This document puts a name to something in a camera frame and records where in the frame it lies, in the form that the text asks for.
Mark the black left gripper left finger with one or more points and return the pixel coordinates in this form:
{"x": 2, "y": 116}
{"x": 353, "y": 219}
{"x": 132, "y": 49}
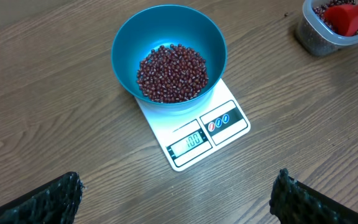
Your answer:
{"x": 56, "y": 201}

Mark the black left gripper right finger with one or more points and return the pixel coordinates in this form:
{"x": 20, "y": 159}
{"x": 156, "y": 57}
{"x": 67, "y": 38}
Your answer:
{"x": 293, "y": 202}

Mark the orange measuring scoop blue handle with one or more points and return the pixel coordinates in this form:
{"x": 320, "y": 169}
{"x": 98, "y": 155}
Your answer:
{"x": 344, "y": 18}

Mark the white digital kitchen scale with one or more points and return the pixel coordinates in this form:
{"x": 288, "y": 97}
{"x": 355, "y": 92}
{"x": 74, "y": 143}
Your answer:
{"x": 189, "y": 133}

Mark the red beans in bowl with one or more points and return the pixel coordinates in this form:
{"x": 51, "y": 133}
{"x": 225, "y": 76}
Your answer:
{"x": 172, "y": 74}

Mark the blue plastic bowl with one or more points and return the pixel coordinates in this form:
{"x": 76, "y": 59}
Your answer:
{"x": 165, "y": 25}

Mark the red adzuki beans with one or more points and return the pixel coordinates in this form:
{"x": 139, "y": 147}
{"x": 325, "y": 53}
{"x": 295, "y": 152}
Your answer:
{"x": 321, "y": 9}

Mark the clear plastic food container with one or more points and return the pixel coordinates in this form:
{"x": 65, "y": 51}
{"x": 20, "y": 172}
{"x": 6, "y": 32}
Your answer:
{"x": 315, "y": 36}

